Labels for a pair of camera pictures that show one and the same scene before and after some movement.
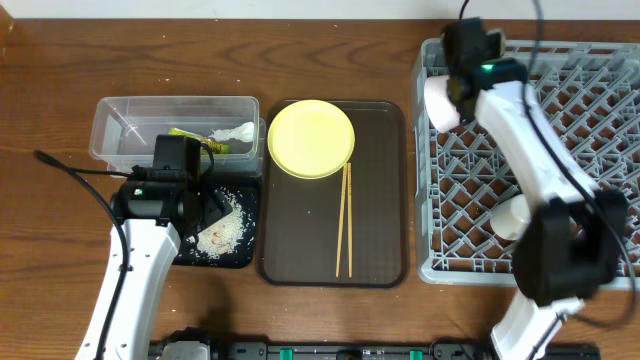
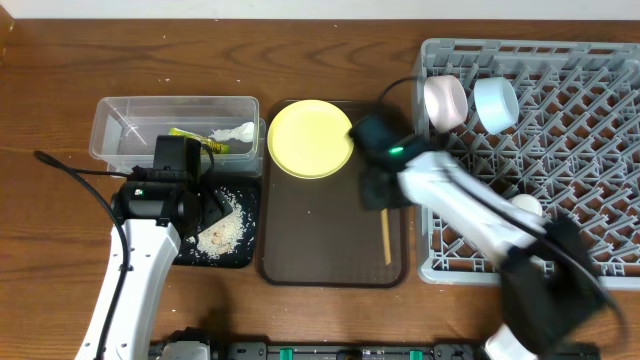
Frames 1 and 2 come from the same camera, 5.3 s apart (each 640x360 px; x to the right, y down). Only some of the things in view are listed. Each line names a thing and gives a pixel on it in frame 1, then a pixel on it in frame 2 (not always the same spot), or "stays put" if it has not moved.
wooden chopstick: (341, 217) -> (386, 229)
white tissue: (244, 132) stays put
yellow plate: (311, 139) stays put
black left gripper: (216, 207) stays put
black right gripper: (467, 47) -> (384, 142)
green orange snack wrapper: (214, 147) stays put
